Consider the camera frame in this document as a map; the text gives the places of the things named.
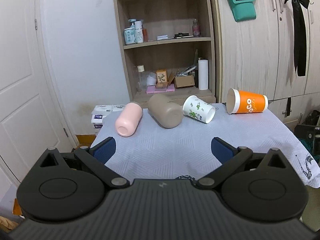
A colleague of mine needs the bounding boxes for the orange floral small box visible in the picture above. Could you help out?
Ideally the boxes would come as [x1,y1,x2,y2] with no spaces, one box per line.
[156,69,168,88]

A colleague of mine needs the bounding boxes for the beige plastic cup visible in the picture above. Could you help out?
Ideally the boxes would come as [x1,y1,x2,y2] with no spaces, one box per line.
[148,94,183,129]

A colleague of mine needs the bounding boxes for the wooden open shelf unit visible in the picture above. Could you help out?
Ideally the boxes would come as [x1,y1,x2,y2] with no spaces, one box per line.
[113,0,216,107]

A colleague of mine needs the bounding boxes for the pink plastic cup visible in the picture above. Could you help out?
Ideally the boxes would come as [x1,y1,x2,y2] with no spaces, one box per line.
[115,102,143,137]

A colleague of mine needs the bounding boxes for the black ribbon bow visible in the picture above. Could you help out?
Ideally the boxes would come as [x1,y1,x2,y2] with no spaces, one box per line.
[284,0,310,77]

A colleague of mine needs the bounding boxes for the orange paper cup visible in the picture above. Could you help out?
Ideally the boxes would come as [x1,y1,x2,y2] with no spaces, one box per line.
[226,88,268,114]

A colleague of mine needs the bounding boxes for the white paper towel roll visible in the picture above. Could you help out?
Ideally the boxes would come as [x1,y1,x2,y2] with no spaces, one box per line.
[198,60,209,90]

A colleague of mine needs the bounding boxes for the tissue pack stack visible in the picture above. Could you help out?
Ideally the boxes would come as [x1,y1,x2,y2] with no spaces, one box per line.
[91,105,125,135]

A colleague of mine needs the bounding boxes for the white door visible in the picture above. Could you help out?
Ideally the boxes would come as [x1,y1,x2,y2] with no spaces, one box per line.
[1,0,73,196]

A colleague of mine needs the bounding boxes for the white floral paper cup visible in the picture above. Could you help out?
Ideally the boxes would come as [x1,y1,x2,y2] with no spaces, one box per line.
[182,95,216,124]

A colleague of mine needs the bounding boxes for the light blue jar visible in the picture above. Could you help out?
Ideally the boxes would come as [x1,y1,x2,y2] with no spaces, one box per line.
[124,27,136,45]

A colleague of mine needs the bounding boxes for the light grey patterned tablecloth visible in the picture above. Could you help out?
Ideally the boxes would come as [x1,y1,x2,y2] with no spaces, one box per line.
[94,103,319,188]

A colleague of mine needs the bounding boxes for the teal phone pouch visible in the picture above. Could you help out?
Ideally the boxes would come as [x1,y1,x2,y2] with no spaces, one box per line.
[227,0,257,22]

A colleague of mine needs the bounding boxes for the small cardboard box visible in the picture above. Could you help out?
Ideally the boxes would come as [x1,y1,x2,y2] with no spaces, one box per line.
[168,73,195,88]

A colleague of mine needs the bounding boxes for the light wood wardrobe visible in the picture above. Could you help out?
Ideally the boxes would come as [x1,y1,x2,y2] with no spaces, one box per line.
[211,0,319,129]

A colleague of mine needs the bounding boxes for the white tube bottle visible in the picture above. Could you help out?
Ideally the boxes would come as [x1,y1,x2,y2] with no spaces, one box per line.
[135,21,144,43]

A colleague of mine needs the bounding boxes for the clear bottle beige cap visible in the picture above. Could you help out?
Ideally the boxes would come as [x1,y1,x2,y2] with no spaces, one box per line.
[137,65,146,92]

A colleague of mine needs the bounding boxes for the pink flat box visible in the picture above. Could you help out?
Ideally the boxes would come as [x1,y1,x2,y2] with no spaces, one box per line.
[146,84,175,94]

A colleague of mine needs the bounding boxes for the pink small bottle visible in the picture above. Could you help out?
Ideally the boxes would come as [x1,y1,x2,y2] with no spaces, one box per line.
[192,19,201,37]

